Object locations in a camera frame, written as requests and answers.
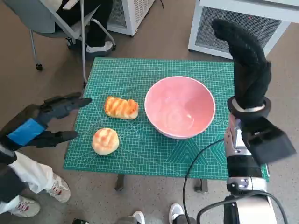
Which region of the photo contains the left robot hand blue tape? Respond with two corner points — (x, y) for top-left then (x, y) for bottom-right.
(0, 92), (92, 152)

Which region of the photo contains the right robot hand black knitted glove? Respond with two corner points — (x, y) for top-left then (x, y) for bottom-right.
(211, 18), (273, 110)

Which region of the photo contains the pink bowl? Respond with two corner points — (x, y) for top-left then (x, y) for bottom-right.
(144, 76), (216, 140)

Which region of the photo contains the round toy bread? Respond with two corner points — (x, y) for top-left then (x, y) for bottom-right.
(92, 127), (120, 156)

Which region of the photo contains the long striped toy bread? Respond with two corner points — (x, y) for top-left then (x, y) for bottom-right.
(104, 96), (140, 120)

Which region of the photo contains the person in white clothing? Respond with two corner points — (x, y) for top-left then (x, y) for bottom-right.
(0, 151), (71, 217)

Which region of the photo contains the large white grille unit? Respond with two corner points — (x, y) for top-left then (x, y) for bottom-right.
(188, 0), (299, 60)

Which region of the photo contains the thin metal pole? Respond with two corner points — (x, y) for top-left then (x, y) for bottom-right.
(80, 0), (88, 88)

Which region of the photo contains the dark table leg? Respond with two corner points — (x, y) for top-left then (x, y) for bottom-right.
(195, 179), (208, 193)
(114, 174), (126, 191)

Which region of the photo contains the grey office chair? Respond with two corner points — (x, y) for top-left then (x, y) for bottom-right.
(2, 0), (117, 70)

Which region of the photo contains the green cutting mat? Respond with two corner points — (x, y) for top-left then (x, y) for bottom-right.
(63, 57), (271, 182)

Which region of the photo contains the person in black trousers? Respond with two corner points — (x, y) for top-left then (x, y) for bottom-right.
(44, 0), (114, 53)

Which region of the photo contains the small white grille unit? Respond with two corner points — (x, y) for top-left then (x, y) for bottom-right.
(106, 0), (156, 37)

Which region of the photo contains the white shoe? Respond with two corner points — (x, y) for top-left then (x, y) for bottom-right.
(132, 211), (145, 224)
(169, 203), (185, 221)

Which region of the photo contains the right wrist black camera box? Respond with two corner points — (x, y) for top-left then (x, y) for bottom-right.
(242, 115), (297, 165)

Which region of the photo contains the long black cable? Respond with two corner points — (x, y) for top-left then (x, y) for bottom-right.
(182, 139), (227, 224)

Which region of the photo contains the black looped cable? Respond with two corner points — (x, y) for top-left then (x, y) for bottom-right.
(196, 192), (290, 224)

